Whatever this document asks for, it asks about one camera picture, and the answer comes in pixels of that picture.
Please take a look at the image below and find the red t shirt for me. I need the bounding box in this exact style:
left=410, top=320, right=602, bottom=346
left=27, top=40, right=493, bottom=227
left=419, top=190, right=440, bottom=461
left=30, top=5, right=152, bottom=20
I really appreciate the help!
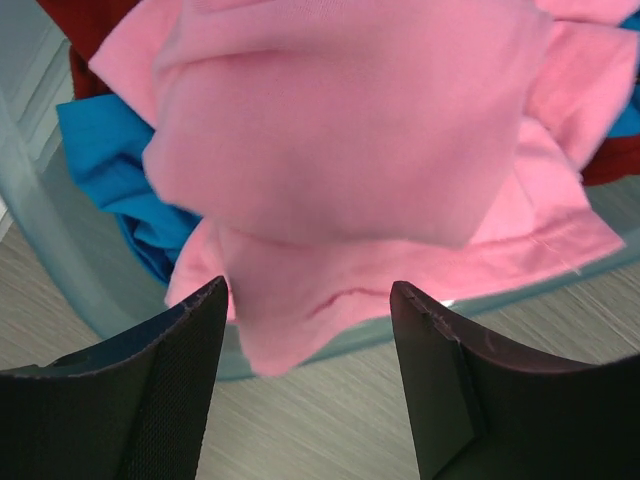
left=37, top=0, right=138, bottom=100

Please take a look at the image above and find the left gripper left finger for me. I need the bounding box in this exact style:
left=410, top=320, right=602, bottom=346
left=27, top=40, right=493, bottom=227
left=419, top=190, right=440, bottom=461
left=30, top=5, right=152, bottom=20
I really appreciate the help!
left=1, top=278, right=228, bottom=479

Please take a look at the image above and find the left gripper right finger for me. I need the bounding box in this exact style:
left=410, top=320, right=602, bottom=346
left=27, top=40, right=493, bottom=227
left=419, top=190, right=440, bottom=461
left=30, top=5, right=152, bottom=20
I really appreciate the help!
left=390, top=281, right=639, bottom=480

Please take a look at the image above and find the pink t shirt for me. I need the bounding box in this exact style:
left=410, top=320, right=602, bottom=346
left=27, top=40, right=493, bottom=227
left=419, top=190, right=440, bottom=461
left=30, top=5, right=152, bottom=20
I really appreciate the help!
left=90, top=1, right=639, bottom=376

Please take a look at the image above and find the blue plastic basket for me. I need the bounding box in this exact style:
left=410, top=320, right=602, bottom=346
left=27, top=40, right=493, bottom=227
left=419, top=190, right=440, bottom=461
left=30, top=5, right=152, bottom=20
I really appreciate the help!
left=1, top=1, right=639, bottom=363

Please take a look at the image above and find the blue t shirt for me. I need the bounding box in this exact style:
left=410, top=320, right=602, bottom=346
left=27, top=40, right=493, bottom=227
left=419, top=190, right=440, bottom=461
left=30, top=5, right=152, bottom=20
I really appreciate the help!
left=57, top=94, right=200, bottom=285

